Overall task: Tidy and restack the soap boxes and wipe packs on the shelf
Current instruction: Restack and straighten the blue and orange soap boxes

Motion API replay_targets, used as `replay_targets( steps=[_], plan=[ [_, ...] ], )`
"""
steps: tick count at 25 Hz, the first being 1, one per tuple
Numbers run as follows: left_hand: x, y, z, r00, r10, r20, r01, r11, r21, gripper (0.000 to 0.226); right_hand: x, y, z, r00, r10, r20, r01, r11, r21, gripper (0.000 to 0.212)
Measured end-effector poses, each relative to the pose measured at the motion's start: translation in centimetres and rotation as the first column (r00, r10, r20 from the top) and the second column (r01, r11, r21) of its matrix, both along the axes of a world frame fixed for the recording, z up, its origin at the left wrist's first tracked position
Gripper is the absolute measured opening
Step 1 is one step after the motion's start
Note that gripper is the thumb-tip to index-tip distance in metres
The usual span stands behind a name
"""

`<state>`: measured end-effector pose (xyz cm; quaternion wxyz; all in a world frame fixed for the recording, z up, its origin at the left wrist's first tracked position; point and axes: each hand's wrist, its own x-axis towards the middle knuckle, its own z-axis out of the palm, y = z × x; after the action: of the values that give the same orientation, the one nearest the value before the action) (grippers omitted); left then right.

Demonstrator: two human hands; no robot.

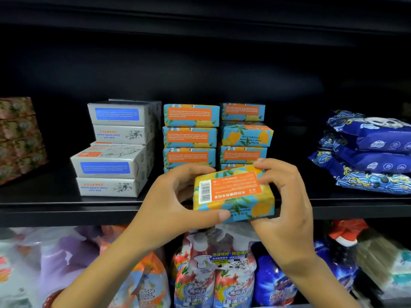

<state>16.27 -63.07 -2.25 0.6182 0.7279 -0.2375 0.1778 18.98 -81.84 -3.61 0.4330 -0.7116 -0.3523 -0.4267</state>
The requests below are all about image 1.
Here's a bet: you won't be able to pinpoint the person's left hand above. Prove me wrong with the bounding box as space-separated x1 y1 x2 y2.
128 163 232 254

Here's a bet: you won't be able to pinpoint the blue panda print wipes packet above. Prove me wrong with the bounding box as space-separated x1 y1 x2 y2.
327 110 411 153

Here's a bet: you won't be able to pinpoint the purple refill pouch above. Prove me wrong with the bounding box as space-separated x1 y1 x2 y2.
37 226 101 306

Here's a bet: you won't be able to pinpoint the orange blue refill pouch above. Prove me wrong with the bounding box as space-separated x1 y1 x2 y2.
98 225 171 308

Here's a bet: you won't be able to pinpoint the blue wipes packet round badges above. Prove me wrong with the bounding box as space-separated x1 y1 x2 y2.
319 134 411 174

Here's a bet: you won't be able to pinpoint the person's right hand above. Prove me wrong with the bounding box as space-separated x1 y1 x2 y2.
250 158 319 270

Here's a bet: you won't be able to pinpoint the black metal shelf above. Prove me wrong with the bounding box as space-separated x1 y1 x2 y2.
0 0 411 228

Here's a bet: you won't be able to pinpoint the stack of fruit print soaps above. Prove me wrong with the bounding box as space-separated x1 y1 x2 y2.
162 103 274 174

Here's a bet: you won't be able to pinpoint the yellow blue barcode soap box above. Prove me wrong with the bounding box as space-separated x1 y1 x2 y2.
193 165 276 224

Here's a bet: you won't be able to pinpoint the stack of pink floral boxes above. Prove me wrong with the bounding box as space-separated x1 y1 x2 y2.
0 97 49 186

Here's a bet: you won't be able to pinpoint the white soap box goat drawing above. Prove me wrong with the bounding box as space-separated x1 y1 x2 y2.
76 170 150 198
93 120 158 145

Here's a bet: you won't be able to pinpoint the blue wave print wipes packet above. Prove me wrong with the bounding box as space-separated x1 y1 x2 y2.
308 151 411 195

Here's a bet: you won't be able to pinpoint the green white tissue packs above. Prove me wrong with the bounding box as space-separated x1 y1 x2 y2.
354 235 411 299

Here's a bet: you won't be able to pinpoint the blue detergent refill pouch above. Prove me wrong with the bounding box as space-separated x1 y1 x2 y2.
252 242 298 307
313 238 359 292

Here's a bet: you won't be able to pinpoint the person's left forearm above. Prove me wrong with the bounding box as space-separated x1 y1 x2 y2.
51 232 155 308

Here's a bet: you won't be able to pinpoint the white soap box orange stripe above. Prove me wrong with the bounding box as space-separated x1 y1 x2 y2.
90 141 146 148

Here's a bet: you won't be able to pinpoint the white red refill pouch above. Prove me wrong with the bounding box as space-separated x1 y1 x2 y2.
0 228 44 308

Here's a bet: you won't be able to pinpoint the white soap box blue label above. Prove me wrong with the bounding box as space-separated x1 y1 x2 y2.
70 139 155 179
87 99 162 127

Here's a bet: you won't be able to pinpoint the red white packet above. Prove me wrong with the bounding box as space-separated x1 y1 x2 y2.
328 219 369 247

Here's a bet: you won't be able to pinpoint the peach print spray bottle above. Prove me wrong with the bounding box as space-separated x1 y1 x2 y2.
213 223 258 308
172 232 216 308

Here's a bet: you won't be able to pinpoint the person's right forearm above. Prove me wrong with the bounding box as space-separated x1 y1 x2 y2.
282 252 363 308

